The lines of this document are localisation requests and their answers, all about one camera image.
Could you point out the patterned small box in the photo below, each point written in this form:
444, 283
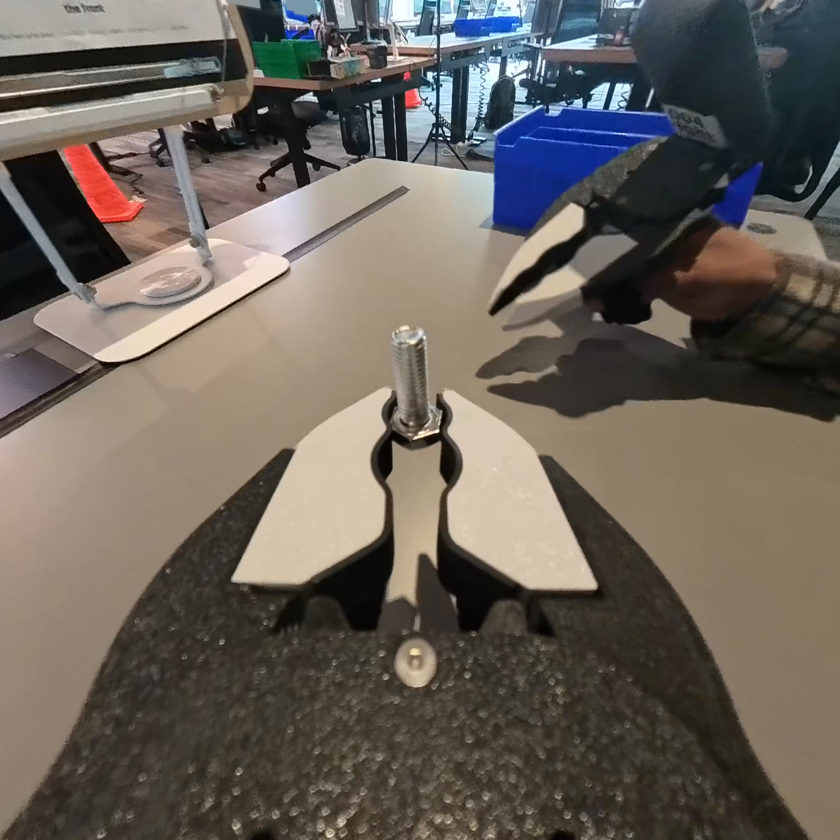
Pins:
351, 65

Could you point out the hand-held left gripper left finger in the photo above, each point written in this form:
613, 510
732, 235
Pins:
321, 505

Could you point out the green plastic bin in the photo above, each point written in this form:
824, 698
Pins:
282, 59

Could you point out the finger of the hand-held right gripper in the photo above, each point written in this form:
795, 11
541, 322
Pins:
577, 275
551, 233

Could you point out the white metal stand base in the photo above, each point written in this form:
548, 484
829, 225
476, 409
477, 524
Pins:
243, 269

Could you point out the printed instruction sheet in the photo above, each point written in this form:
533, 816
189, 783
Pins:
98, 19

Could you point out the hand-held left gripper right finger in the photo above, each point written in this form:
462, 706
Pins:
512, 518

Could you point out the row of blue bins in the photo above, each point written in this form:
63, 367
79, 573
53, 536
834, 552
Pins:
485, 26

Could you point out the blue plastic bin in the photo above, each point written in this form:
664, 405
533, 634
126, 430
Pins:
525, 177

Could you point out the black small box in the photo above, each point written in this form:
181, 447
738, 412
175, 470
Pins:
318, 68

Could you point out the orange traffic cone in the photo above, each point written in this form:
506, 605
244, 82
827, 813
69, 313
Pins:
98, 190
413, 100

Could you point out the black backpack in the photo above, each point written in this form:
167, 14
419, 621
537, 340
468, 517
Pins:
499, 105

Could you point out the person's right hand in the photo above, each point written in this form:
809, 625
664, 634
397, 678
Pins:
728, 275

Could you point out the light stand tripod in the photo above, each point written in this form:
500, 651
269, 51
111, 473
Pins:
438, 131

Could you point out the light wood office desk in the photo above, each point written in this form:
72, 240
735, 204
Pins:
459, 43

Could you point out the black office chair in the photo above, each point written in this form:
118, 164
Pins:
295, 121

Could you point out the large silver hex bolt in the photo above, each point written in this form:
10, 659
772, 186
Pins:
410, 374

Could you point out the black mesh bin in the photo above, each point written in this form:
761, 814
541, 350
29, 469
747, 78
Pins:
354, 131

